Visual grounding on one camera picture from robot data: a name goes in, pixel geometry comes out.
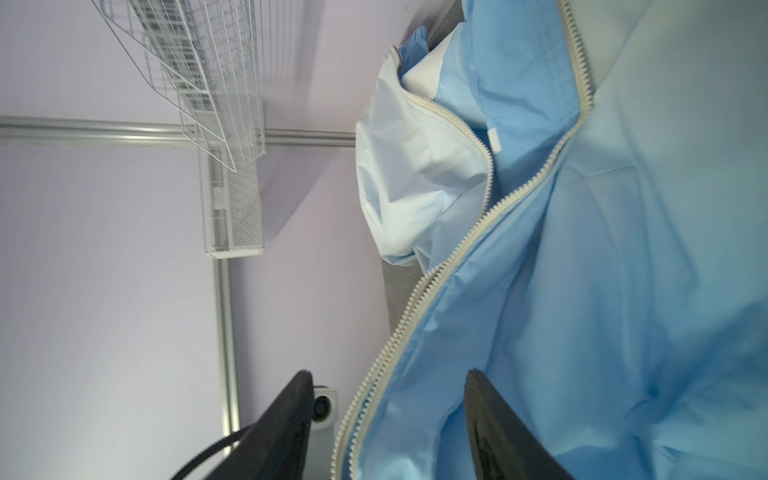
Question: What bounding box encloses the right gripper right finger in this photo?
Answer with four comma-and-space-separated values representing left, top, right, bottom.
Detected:
464, 369, 572, 480

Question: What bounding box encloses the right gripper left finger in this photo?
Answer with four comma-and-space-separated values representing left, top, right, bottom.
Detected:
208, 370, 314, 480

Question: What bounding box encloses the light blue jacket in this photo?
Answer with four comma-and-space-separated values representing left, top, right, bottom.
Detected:
331, 1, 767, 479

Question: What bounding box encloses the small white mesh basket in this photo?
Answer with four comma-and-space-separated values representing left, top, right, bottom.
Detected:
197, 149, 265, 260

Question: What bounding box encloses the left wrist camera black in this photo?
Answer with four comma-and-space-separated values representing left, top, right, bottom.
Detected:
311, 385, 339, 431

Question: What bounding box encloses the long white wire basket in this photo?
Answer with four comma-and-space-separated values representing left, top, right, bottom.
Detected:
93, 0, 266, 172

